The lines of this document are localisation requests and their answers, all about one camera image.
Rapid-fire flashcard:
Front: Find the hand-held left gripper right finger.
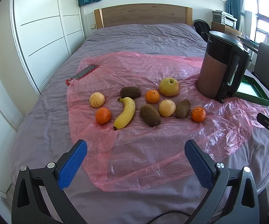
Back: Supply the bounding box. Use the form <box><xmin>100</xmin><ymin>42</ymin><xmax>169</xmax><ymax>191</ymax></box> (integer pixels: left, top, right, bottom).
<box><xmin>184</xmin><ymin>139</ymin><xmax>260</xmax><ymax>224</ymax></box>

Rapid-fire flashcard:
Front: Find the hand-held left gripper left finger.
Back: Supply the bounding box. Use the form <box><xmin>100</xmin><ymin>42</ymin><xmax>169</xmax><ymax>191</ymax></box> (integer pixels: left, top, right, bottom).
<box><xmin>11</xmin><ymin>139</ymin><xmax>88</xmax><ymax>224</ymax></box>

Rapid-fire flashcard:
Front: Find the green tray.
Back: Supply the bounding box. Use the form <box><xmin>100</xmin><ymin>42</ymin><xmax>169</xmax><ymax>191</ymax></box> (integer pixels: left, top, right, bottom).
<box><xmin>235</xmin><ymin>75</ymin><xmax>269</xmax><ymax>106</ymax></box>

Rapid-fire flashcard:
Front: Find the mandarin orange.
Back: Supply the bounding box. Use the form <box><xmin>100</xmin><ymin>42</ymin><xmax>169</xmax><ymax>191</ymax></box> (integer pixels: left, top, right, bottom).
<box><xmin>95</xmin><ymin>107</ymin><xmax>112</xmax><ymax>125</ymax></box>
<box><xmin>145</xmin><ymin>90</ymin><xmax>160</xmax><ymax>104</ymax></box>
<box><xmin>191</xmin><ymin>107</ymin><xmax>206</xmax><ymax>123</ymax></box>

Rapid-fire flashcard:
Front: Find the small yellow citrus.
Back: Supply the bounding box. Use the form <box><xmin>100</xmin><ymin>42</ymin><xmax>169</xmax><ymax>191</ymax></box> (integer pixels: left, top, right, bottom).
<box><xmin>159</xmin><ymin>99</ymin><xmax>176</xmax><ymax>117</ymax></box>

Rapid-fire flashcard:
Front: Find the striped pepino melon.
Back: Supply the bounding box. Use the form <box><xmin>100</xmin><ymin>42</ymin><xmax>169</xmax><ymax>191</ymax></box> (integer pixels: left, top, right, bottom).
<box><xmin>89</xmin><ymin>92</ymin><xmax>105</xmax><ymax>108</ymax></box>

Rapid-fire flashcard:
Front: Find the large brown kiwi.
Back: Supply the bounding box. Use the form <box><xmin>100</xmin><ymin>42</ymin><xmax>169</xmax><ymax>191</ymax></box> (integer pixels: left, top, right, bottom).
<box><xmin>139</xmin><ymin>105</ymin><xmax>161</xmax><ymax>127</ymax></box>

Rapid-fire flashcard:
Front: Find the yellow banana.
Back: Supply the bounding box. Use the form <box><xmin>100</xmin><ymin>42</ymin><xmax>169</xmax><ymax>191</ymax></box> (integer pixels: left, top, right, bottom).
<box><xmin>113</xmin><ymin>97</ymin><xmax>136</xmax><ymax>130</ymax></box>

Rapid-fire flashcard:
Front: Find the large yellow apple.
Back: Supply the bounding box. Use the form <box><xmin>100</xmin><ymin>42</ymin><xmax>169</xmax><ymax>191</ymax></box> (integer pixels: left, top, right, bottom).
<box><xmin>159</xmin><ymin>77</ymin><xmax>180</xmax><ymax>97</ymax></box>

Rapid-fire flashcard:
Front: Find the grey office chair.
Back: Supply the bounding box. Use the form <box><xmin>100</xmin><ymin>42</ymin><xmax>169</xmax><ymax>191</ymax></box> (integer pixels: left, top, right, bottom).
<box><xmin>251</xmin><ymin>42</ymin><xmax>269</xmax><ymax>98</ymax></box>

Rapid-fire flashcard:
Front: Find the pink plastic sheet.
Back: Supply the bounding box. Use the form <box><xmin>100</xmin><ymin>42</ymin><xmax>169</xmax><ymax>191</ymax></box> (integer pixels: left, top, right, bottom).
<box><xmin>67</xmin><ymin>51</ymin><xmax>253</xmax><ymax>192</ymax></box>

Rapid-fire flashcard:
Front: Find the copper black electric kettle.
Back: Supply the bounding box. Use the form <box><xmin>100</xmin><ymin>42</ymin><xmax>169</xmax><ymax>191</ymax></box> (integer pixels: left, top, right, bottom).
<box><xmin>196</xmin><ymin>30</ymin><xmax>251</xmax><ymax>103</ymax></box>

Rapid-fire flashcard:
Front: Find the glass top desk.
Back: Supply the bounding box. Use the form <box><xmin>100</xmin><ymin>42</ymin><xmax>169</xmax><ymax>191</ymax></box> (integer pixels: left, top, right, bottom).
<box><xmin>239</xmin><ymin>34</ymin><xmax>262</xmax><ymax>52</ymax></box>

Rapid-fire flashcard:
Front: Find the smartphone with red case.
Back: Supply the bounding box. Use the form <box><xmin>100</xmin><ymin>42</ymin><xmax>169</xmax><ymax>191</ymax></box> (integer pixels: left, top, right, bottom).
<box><xmin>66</xmin><ymin>65</ymin><xmax>99</xmax><ymax>85</ymax></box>

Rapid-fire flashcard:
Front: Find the wooden dresser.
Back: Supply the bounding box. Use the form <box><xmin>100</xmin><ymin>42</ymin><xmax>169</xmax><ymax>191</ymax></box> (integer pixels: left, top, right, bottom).
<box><xmin>211</xmin><ymin>21</ymin><xmax>242</xmax><ymax>38</ymax></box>

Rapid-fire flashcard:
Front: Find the white printer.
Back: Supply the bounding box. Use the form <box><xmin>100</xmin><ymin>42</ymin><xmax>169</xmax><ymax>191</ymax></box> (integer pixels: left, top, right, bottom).
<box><xmin>212</xmin><ymin>10</ymin><xmax>238</xmax><ymax>29</ymax></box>

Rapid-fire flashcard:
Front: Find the black backpack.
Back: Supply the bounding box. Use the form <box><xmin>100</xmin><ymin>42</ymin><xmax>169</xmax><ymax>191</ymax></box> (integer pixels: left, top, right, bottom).
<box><xmin>193</xmin><ymin>19</ymin><xmax>211</xmax><ymax>43</ymax></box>

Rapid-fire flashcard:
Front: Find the white wardrobe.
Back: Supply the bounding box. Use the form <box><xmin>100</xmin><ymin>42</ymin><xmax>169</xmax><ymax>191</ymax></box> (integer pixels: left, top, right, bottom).
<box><xmin>0</xmin><ymin>0</ymin><xmax>86</xmax><ymax>145</ymax></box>

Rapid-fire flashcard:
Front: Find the black cable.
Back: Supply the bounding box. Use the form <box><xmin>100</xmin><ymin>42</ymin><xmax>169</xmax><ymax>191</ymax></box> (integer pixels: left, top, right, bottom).
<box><xmin>146</xmin><ymin>211</ymin><xmax>191</xmax><ymax>224</ymax></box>

